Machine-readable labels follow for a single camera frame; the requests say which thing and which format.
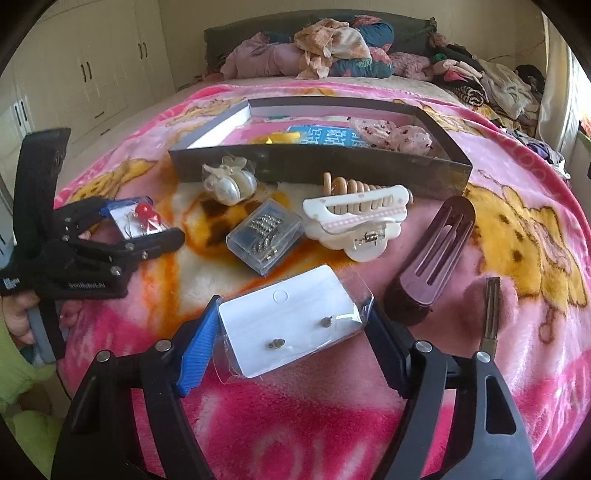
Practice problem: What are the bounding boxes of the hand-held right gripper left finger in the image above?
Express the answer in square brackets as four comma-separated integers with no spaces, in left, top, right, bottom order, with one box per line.
[50,294,223,480]

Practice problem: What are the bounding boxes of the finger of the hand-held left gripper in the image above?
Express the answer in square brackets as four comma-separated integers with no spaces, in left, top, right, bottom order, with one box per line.
[67,226,186,277]
[53,196,155,244]

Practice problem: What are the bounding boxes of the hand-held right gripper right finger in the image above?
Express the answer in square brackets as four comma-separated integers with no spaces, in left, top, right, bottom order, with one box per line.
[368,299,539,480]

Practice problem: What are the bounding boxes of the red ball earrings card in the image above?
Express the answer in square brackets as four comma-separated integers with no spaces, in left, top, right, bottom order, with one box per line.
[111,198,165,241]

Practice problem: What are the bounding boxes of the dark red long hair clip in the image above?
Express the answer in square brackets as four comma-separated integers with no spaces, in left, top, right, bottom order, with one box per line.
[383,195,477,326]

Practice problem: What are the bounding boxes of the white stud earring card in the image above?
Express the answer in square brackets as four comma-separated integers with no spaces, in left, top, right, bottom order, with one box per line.
[215,264,375,384]

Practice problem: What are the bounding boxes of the pearl hair claw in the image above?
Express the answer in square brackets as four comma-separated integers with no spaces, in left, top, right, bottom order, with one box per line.
[202,155,257,206]

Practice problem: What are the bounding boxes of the clear plastic jewelry box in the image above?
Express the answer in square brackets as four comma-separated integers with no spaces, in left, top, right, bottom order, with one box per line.
[226,199,304,277]

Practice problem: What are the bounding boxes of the orange spiral hair tie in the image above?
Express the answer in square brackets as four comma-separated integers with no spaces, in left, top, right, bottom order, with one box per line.
[322,172,393,215]

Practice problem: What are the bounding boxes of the dark shallow cardboard box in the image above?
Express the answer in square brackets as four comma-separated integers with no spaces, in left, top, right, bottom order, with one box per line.
[167,96,474,201]

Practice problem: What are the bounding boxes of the person's left hand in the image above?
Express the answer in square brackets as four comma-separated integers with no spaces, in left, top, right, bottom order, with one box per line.
[0,295,38,346]

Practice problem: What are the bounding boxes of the dark flat hairpin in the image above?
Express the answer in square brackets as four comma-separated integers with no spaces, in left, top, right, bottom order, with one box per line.
[478,277,502,361]

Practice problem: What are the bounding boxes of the white large hair claw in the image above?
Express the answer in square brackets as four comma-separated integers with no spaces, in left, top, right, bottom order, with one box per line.
[302,184,413,263]

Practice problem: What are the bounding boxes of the cream wardrobe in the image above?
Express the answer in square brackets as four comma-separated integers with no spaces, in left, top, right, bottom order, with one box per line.
[0,0,176,195]

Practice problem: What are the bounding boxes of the pink cartoon printed blanket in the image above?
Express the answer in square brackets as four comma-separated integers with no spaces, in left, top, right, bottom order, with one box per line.
[53,83,591,480]

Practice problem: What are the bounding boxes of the blue printed card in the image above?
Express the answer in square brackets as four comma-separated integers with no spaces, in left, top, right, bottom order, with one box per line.
[286,124,370,148]

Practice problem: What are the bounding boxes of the pink padded garment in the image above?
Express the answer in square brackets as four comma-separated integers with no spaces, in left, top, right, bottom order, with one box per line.
[219,32,301,80]

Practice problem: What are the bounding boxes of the floral fabric scrunchie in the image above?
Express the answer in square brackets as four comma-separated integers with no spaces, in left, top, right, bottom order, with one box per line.
[348,117,435,154]

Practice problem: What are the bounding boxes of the peach floral garment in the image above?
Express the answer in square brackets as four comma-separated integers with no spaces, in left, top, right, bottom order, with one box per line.
[294,19,372,78]

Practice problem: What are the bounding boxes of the pile of mixed clothes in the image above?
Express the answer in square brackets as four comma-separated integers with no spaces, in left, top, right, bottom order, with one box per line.
[429,34,568,167]

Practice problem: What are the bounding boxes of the pink fuzzy garment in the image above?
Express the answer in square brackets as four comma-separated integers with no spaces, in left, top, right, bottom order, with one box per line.
[390,52,435,81]

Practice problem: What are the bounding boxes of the dark blue floral quilt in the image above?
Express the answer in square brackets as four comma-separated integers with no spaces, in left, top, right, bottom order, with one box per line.
[330,18,395,79]

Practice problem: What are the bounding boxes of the pale curtain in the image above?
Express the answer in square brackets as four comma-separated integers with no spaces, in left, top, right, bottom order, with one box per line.
[540,14,591,162]

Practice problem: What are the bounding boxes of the pile of clothes on bed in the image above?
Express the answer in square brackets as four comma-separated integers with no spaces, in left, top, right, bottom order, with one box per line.
[203,16,437,77]

